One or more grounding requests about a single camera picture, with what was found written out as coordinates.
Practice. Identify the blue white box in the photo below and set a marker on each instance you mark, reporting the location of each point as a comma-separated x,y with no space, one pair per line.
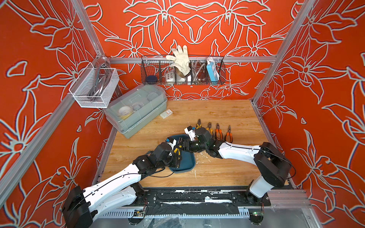
212,71

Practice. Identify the dark blue round object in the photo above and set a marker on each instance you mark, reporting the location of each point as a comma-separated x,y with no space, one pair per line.
152,79

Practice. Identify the teal plastic storage box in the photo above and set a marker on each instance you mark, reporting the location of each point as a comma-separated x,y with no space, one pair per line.
188,161

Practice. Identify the black wire wall basket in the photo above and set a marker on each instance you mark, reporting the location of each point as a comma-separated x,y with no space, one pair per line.
195,70

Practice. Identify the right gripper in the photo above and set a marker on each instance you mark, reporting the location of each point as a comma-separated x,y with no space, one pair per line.
187,145

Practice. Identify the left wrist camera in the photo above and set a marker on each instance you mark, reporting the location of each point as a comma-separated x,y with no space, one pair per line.
171,141

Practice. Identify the white wire mesh basket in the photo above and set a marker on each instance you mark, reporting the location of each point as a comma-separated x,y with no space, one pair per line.
95,87

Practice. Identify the yellow black small pliers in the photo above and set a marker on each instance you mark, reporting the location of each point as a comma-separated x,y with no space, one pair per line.
209,128

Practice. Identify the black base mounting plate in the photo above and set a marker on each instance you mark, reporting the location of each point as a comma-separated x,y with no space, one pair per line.
232,195

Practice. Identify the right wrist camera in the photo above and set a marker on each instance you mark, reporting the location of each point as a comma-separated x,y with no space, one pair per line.
190,131

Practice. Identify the translucent lidded storage container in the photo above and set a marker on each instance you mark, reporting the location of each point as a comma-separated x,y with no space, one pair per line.
135,109

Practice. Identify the small white labelled box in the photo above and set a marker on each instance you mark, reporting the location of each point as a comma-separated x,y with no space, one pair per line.
166,113

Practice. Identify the yellow black combination pliers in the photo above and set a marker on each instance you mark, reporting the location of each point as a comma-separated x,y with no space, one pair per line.
199,124

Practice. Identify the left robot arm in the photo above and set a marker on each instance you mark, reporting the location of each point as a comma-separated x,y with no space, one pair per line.
82,206

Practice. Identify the orange black small pliers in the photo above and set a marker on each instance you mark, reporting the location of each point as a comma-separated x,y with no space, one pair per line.
218,132

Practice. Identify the white power strip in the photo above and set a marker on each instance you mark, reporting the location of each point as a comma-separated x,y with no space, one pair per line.
170,77

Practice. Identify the orange long nose pliers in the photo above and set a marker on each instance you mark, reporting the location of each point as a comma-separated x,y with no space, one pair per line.
229,137

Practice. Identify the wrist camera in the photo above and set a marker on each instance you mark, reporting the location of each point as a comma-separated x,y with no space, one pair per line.
171,141
190,131

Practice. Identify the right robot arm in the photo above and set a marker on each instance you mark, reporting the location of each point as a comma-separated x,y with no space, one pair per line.
274,167

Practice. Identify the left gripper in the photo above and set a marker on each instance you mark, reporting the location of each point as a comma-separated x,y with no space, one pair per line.
177,159

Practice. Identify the white work glove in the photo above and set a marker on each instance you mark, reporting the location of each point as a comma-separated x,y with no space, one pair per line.
180,59

